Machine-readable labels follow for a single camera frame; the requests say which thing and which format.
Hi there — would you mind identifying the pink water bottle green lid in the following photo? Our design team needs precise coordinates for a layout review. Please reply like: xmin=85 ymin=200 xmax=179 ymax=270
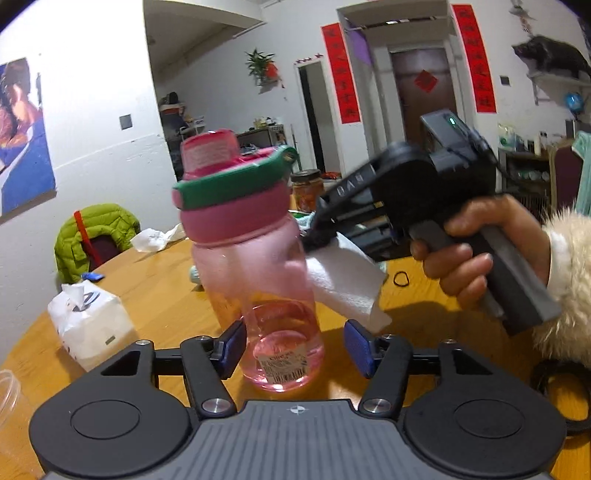
xmin=172 ymin=130 xmax=325 ymax=393

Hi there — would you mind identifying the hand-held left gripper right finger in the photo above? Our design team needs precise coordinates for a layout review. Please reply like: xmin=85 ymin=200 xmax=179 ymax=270
xmin=344 ymin=320 xmax=496 ymax=417

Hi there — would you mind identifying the low grey cabinet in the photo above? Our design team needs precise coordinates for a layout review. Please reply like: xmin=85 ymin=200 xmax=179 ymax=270
xmin=235 ymin=124 xmax=289 ymax=155

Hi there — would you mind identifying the person's right hand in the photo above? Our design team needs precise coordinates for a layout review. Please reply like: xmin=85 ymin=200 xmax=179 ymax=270
xmin=410 ymin=194 xmax=552 ymax=319

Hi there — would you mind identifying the hanging green plant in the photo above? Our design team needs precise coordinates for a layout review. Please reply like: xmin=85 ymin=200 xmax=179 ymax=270
xmin=245 ymin=48 xmax=280 ymax=88

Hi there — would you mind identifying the clear plastic cup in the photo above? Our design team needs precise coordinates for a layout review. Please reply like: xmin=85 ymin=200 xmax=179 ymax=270
xmin=0 ymin=369 xmax=35 ymax=480

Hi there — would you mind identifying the red door couplet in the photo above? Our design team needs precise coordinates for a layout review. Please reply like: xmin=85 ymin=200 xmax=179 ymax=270
xmin=451 ymin=4 xmax=497 ymax=114
xmin=322 ymin=22 xmax=361 ymax=124

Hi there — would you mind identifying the red diamond door sign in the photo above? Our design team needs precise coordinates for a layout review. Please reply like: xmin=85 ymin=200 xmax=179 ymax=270
xmin=414 ymin=69 xmax=438 ymax=94

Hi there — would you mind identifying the glass jar with red contents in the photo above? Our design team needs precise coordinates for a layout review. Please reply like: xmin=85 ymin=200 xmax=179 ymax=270
xmin=290 ymin=169 xmax=325 ymax=213

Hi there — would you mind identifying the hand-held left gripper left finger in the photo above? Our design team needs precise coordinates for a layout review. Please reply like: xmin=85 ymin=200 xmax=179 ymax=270
xmin=98 ymin=320 xmax=247 ymax=418

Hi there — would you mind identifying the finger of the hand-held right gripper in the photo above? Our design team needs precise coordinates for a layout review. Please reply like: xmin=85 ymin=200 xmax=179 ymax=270
xmin=301 ymin=198 xmax=370 ymax=252

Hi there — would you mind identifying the teal garment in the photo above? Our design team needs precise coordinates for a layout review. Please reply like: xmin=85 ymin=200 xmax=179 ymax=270
xmin=573 ymin=131 xmax=591 ymax=214

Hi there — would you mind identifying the white wall shelf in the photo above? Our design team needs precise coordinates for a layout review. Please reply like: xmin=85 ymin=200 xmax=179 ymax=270
xmin=526 ymin=69 xmax=591 ymax=106

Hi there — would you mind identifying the black round object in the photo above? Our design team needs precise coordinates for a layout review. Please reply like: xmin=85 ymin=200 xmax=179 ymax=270
xmin=530 ymin=359 xmax=591 ymax=435

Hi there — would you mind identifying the person's right forearm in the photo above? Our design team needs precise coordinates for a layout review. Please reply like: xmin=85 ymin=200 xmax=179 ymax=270
xmin=531 ymin=203 xmax=591 ymax=365

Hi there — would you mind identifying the white tissue pack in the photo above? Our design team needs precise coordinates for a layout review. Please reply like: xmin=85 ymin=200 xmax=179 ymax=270
xmin=47 ymin=280 xmax=137 ymax=372

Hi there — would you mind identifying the crumpled white tissue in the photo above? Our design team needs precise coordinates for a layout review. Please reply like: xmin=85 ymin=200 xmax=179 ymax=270
xmin=130 ymin=223 xmax=187 ymax=253

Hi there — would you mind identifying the cluttered shelf rack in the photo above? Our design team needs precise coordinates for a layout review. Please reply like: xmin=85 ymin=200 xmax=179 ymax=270
xmin=159 ymin=92 xmax=206 ymax=182

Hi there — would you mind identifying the brown door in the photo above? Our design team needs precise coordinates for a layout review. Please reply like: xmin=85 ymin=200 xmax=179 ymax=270
xmin=390 ymin=48 xmax=458 ymax=148

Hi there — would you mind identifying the green puffer jacket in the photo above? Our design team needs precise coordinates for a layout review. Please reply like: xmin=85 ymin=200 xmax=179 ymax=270
xmin=54 ymin=204 xmax=141 ymax=284

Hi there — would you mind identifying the wooden side cabinet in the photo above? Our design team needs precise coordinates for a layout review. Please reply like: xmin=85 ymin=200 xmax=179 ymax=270
xmin=498 ymin=147 xmax=555 ymax=210

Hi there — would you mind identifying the wall poster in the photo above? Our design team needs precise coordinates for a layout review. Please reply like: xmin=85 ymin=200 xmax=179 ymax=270
xmin=0 ymin=58 xmax=57 ymax=217

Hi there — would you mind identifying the white paper towel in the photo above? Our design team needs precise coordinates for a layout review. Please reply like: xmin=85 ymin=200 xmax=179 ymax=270
xmin=302 ymin=232 xmax=393 ymax=333

